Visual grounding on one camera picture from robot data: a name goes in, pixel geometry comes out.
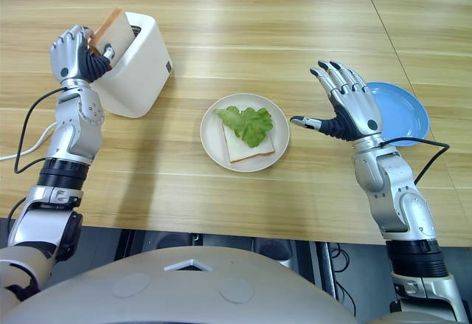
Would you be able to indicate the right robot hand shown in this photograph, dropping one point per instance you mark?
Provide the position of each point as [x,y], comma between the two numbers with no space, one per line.
[354,107]

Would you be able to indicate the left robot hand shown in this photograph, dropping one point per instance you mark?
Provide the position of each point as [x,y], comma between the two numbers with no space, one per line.
[69,58]

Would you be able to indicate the bread slice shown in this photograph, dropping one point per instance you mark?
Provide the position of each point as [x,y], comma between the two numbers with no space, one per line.
[112,34]
[250,148]

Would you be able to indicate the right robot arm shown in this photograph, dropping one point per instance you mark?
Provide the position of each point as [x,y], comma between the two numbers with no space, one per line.
[402,209]

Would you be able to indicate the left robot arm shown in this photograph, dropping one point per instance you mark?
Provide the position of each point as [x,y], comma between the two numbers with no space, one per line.
[62,161]

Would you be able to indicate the blue plate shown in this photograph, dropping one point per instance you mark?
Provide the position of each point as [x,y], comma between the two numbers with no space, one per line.
[402,113]

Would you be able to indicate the cream toaster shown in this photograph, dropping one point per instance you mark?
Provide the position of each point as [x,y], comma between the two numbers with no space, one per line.
[136,69]

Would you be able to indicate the green lettuce leaf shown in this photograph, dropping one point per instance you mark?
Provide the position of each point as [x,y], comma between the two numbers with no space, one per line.
[249,121]

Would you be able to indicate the cream plate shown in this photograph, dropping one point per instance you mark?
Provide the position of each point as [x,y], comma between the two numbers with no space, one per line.
[221,143]

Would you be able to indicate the robot body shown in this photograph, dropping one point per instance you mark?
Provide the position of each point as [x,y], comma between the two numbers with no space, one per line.
[184,291]

